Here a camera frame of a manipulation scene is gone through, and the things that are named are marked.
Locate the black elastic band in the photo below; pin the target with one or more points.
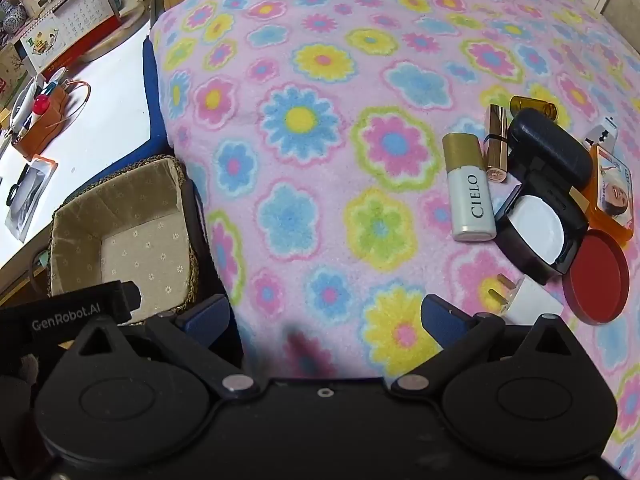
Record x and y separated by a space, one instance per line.
495 138

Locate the gold lipstick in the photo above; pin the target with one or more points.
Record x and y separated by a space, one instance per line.
496 165

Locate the blue and white porcelain jar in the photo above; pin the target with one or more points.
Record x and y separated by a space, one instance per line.
11 15

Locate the dark oval glasses case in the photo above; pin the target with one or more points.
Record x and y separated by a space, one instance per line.
550 145

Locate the white charger plug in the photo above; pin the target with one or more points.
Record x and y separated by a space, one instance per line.
530 302

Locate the fabric-lined wicker basket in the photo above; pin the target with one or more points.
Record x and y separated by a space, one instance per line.
135 255

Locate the orange face-print package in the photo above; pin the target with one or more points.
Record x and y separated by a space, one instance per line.
612 195

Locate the blue table edge guard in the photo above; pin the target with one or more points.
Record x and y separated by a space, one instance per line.
152 90

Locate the desk calendar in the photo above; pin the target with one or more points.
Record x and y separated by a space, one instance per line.
75 25

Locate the black hexagonal powder compact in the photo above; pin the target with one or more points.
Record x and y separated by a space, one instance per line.
537 232

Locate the red-capped white bottle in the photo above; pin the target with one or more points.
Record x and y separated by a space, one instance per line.
41 105

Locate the clear plastic bag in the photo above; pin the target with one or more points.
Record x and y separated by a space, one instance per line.
32 200

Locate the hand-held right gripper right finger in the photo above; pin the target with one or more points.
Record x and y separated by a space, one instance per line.
442 320

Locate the amber glass bottle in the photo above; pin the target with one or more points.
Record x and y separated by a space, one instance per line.
530 105

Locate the red round tin lid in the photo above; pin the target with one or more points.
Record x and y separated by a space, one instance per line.
597 275

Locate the white and gold tube bottle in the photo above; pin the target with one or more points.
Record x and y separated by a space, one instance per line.
470 195

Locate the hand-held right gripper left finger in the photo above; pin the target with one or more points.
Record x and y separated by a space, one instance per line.
207 312

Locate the small white blister packet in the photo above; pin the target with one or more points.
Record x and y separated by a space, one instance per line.
605 132

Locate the floral fleece blanket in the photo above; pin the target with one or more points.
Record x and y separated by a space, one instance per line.
350 85

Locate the orange leather organizer tray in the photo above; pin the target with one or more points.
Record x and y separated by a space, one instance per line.
45 130

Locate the white handheld device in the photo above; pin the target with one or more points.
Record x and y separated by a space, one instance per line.
22 105

